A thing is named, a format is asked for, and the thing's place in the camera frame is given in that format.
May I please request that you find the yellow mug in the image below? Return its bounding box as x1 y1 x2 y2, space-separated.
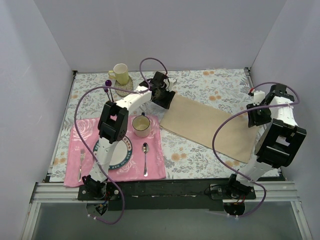
108 63 129 85

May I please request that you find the cream mug dark rim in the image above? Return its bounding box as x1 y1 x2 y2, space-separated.
132 112 151 138

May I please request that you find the beige linen napkin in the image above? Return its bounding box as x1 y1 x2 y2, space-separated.
160 95 259 163

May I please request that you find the woven round coaster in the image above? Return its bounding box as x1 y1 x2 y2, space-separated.
114 76 134 97

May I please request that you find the floral tablecloth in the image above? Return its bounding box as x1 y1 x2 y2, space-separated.
50 69 250 182

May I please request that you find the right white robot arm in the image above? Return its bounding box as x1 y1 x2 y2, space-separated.
226 83 307 199

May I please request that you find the silver fork on placemat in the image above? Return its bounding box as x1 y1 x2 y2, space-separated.
78 148 86 183

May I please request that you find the pink floral placemat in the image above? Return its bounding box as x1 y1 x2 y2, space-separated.
64 115 166 187

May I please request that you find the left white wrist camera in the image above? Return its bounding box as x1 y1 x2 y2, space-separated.
164 77 177 92

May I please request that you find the purple plastic spoon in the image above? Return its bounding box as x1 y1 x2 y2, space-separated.
104 79 116 103

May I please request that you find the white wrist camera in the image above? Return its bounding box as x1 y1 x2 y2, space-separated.
164 77 177 92
248 88 266 106

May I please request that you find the white plate teal rim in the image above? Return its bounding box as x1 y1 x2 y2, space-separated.
93 136 133 172

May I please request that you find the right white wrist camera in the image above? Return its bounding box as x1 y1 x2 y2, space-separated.
248 88 266 106

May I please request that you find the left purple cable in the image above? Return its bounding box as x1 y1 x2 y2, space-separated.
73 57 170 225

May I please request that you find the purple plastic fork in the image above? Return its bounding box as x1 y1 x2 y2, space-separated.
103 85 111 101

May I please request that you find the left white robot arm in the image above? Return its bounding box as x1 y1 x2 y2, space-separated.
79 71 177 200

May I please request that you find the silver spoon on placemat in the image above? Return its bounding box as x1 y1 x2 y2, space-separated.
142 142 149 177

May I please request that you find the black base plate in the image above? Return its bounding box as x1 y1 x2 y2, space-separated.
77 178 256 211

